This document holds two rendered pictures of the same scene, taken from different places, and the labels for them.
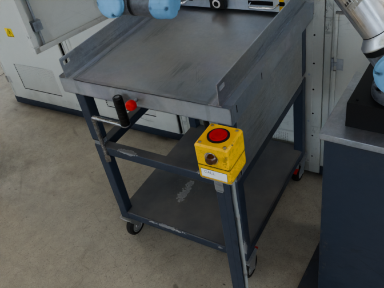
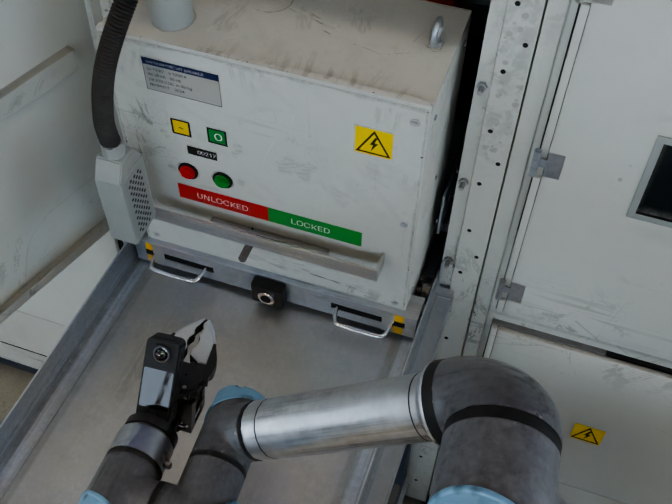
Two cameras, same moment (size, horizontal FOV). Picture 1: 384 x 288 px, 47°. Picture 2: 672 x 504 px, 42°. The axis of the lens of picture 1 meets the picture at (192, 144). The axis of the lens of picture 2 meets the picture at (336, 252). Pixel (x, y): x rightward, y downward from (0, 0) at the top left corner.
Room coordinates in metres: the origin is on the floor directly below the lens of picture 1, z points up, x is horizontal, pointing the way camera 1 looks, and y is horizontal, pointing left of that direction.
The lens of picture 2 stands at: (0.59, 0.03, 2.09)
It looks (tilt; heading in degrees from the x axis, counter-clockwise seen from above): 49 degrees down; 340
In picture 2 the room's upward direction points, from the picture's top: 3 degrees clockwise
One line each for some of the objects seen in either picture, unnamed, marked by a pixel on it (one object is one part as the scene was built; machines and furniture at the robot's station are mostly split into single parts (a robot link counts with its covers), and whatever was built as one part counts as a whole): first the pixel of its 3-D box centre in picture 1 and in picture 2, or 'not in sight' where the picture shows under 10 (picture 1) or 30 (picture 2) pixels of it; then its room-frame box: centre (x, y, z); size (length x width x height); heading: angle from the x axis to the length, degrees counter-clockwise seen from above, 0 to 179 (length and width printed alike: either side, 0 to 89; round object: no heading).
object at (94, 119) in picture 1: (112, 131); not in sight; (1.17, 0.24, 0.66); 0.17 x 0.03 x 0.30; 52
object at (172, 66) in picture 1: (192, 45); (224, 405); (1.38, -0.07, 0.80); 0.68 x 0.62 x 0.06; 143
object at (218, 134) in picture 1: (218, 136); not in sight; (0.73, -0.06, 0.90); 0.04 x 0.04 x 0.02
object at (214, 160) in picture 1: (210, 160); not in sight; (0.69, -0.03, 0.87); 0.03 x 0.01 x 0.03; 53
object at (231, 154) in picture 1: (220, 153); not in sight; (0.73, -0.06, 0.85); 0.08 x 0.08 x 0.10; 53
